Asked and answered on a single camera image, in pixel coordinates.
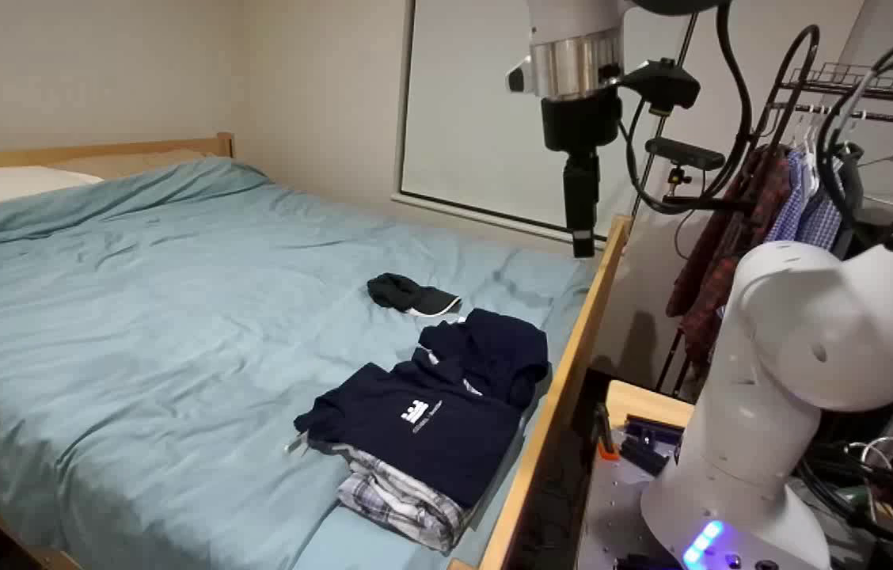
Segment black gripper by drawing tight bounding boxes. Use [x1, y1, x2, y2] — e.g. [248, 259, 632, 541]
[538, 89, 624, 259]

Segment plain navy blue t-shirt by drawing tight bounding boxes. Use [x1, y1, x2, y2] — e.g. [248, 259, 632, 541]
[392, 304, 554, 411]

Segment blue striped hanging shirt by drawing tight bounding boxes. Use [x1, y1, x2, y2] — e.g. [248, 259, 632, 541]
[767, 150, 848, 259]

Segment navy t-shirt with white logo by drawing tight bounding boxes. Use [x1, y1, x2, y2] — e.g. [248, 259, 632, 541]
[292, 362, 529, 516]

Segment dark red plaid hanging garment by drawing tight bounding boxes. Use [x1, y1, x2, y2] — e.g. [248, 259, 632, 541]
[661, 142, 796, 374]

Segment small wooden side table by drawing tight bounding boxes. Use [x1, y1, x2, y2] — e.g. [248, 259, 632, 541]
[603, 378, 699, 468]

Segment large framed window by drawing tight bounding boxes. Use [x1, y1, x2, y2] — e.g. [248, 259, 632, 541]
[395, 0, 705, 238]

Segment small black garment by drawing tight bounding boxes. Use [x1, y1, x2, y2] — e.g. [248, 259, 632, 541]
[364, 268, 464, 320]

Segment dark box on side table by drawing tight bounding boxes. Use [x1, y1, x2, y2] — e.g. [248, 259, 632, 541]
[619, 411, 687, 478]

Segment grey plaid folded garment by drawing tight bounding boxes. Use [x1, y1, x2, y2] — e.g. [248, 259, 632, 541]
[331, 440, 472, 556]

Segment light blue duvet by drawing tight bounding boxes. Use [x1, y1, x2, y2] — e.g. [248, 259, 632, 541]
[0, 154, 603, 570]

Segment white pillow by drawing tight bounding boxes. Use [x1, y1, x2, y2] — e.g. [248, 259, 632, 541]
[0, 164, 103, 219]

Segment black camera on stand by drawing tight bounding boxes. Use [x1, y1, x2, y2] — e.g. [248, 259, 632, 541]
[642, 133, 730, 205]

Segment wooden bed frame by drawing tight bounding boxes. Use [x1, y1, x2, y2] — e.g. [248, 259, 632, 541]
[0, 131, 632, 570]

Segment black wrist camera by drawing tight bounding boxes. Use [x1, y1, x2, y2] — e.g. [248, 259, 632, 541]
[619, 56, 703, 115]

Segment wire clothes rack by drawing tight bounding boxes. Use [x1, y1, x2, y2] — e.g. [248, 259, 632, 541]
[761, 56, 893, 142]

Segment tangled black cables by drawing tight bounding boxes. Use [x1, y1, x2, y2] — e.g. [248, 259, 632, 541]
[809, 425, 893, 556]

